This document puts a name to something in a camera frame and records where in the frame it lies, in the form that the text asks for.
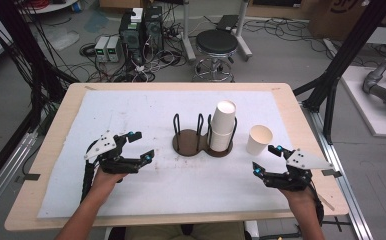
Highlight white paper cup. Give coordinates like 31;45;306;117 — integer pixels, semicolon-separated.
245;124;274;156
208;129;235;154
210;99;238;134

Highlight white floor board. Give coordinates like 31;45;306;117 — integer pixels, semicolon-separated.
340;65;386;138

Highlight flat black device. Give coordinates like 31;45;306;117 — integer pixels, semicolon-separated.
215;14;240;32

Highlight tangle of floor cables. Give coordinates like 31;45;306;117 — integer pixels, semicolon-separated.
79;19;189;84

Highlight person's khaki trousers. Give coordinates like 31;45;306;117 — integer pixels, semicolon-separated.
123;222;246;240

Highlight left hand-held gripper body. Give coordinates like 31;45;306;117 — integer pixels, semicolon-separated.
83;129;143;175

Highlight person's right hand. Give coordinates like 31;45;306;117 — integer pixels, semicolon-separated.
278;185;319;209

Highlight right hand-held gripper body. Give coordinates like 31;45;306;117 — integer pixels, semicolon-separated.
261;148;335;192

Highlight white stand leg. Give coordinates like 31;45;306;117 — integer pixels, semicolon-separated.
180;0;197;63
235;0;253;62

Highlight black computer tower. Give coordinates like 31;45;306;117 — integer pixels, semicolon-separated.
143;5;165;53
118;9;146;66

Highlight black round stool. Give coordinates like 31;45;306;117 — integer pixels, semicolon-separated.
192;29;239;83

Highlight black tape strip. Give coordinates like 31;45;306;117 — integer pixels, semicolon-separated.
321;168;343;179
23;172;42;182

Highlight cardboard box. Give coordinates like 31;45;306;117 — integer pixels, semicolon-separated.
308;0;370;42

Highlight white table mat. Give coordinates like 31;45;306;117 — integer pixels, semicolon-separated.
37;89;299;219

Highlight person's left hand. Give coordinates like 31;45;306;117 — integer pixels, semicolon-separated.
91;166;129;198

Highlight grey power supply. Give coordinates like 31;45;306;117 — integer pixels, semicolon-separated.
94;35;111;63
106;35;121;63

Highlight small white box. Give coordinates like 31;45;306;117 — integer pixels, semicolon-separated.
130;7;145;24

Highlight aluminium rail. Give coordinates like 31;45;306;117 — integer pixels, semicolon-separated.
300;103;375;240
0;131;39;223

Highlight black metal frame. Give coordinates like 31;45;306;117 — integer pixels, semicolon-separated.
0;0;80;198
292;0;386;145

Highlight brown wire cup holder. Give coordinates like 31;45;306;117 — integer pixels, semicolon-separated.
171;113;239;158

